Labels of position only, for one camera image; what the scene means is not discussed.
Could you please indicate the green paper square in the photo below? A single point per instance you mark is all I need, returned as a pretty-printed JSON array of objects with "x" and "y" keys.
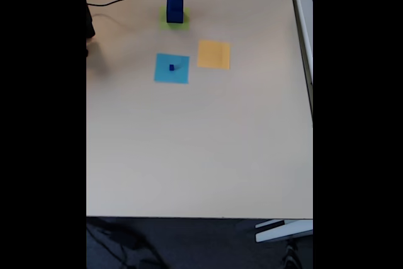
[{"x": 162, "y": 21}]

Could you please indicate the white neighbouring table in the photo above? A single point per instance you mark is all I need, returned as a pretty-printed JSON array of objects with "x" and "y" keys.
[{"x": 303, "y": 29}]

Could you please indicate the large blue cube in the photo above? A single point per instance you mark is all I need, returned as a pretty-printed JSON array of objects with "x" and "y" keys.
[{"x": 174, "y": 17}]

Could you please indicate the orange paper square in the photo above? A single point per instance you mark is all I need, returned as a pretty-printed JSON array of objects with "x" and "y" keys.
[{"x": 214, "y": 54}]

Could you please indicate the light blue paper square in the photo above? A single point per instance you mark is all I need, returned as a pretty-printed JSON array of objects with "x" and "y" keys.
[{"x": 163, "y": 75}]

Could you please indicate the white table foot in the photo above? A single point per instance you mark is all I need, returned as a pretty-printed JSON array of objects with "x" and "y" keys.
[{"x": 283, "y": 231}]

